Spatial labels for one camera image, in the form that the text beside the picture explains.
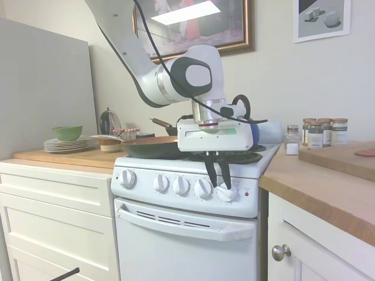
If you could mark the copper frying pan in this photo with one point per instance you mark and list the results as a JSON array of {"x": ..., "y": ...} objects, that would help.
[{"x": 152, "y": 150}]

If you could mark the small black coil burner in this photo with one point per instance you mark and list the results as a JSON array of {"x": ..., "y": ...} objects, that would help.
[{"x": 260, "y": 148}]

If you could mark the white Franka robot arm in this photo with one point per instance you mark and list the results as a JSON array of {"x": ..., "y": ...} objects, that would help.
[{"x": 134, "y": 55}]

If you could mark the white oven temperature knob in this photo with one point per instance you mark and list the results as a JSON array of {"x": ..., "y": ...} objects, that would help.
[{"x": 127, "y": 178}]

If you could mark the small white saucer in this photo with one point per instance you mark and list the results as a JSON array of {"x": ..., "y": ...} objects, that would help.
[{"x": 105, "y": 137}]

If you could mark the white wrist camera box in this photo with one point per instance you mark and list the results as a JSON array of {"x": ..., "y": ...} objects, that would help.
[{"x": 238, "y": 110}]

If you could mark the round black metal object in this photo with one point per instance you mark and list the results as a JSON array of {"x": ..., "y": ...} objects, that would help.
[{"x": 107, "y": 121}]

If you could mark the pink round disc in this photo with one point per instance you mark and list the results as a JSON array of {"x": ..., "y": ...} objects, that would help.
[{"x": 366, "y": 153}]

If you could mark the white door cabinet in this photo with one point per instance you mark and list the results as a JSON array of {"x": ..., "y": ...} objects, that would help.
[{"x": 322, "y": 257}]

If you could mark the spice jar copper lid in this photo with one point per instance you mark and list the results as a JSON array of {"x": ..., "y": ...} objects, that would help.
[
  {"x": 326, "y": 124},
  {"x": 315, "y": 136},
  {"x": 305, "y": 131}
]

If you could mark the spice jar white contents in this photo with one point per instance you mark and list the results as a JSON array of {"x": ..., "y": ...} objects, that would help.
[{"x": 340, "y": 133}]

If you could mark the grey art print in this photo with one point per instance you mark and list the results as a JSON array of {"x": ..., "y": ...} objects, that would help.
[{"x": 322, "y": 17}]

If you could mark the large black coil burner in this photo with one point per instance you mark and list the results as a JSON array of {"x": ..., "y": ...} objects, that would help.
[{"x": 249, "y": 158}]

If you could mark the glass salt shaker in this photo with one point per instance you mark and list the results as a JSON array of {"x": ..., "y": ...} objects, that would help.
[{"x": 292, "y": 140}]

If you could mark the pale dinner plate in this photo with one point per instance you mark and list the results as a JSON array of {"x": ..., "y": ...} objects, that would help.
[
  {"x": 61, "y": 147},
  {"x": 86, "y": 139},
  {"x": 58, "y": 145},
  {"x": 64, "y": 150}
]

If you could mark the flat black tin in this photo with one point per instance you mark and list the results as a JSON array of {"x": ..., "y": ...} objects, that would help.
[{"x": 145, "y": 135}]

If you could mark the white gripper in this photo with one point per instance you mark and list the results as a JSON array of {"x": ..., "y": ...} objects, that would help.
[{"x": 216, "y": 139}]

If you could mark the thick wooden cutting board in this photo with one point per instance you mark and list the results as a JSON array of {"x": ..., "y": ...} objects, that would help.
[{"x": 337, "y": 161}]

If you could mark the metal cabinet knob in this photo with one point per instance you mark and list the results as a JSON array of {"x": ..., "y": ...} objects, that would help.
[{"x": 279, "y": 252}]

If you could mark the white stove knob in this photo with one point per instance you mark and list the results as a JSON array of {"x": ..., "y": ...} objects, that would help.
[
  {"x": 161, "y": 183},
  {"x": 227, "y": 195},
  {"x": 181, "y": 185},
  {"x": 203, "y": 189}
]

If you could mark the white drawer cabinet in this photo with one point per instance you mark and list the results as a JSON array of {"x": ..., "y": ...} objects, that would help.
[{"x": 58, "y": 219}]

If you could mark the green bowl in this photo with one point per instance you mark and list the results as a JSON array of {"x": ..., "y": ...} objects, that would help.
[{"x": 67, "y": 133}]

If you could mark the gold framed painting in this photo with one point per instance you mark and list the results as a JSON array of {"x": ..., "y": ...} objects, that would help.
[{"x": 231, "y": 23}]

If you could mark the white electric stove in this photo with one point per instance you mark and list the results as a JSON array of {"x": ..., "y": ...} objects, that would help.
[{"x": 181, "y": 251}]

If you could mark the brown striped small bowl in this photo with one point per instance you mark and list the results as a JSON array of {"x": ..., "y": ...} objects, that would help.
[{"x": 109, "y": 147}]

